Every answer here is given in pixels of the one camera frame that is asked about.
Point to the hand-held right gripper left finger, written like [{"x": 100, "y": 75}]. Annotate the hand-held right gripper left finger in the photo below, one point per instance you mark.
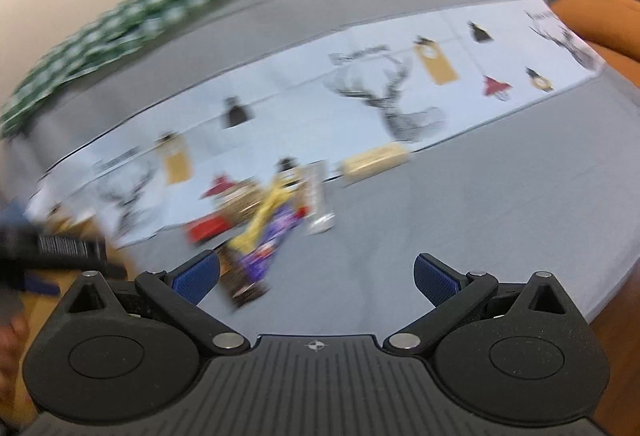
[{"x": 197, "y": 277}]

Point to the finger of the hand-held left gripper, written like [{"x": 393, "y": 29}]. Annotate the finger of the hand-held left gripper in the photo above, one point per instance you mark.
[
  {"x": 65, "y": 248},
  {"x": 40, "y": 287}
]

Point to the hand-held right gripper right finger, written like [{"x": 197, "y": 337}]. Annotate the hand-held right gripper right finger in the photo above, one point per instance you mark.
[{"x": 436, "y": 278}]

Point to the cardboard box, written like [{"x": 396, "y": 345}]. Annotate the cardboard box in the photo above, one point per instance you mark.
[{"x": 45, "y": 311}]

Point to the dark brown snack packet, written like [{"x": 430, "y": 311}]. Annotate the dark brown snack packet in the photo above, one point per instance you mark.
[{"x": 245, "y": 291}]

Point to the purple snack packet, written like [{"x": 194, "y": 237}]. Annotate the purple snack packet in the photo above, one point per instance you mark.
[{"x": 272, "y": 243}]

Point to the yellow snack packet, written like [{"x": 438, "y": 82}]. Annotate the yellow snack packet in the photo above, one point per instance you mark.
[{"x": 262, "y": 216}]

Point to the tan snack bar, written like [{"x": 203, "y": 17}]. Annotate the tan snack bar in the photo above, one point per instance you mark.
[{"x": 375, "y": 160}]

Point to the silver white snack bar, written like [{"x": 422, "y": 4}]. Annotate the silver white snack bar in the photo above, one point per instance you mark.
[{"x": 316, "y": 196}]

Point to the white deer print cloth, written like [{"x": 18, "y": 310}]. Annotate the white deer print cloth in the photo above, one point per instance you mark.
[{"x": 300, "y": 105}]

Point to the green checkered blanket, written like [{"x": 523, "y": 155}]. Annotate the green checkered blanket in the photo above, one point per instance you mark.
[{"x": 150, "y": 10}]

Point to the orange sofa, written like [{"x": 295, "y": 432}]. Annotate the orange sofa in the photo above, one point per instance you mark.
[{"x": 600, "y": 15}]

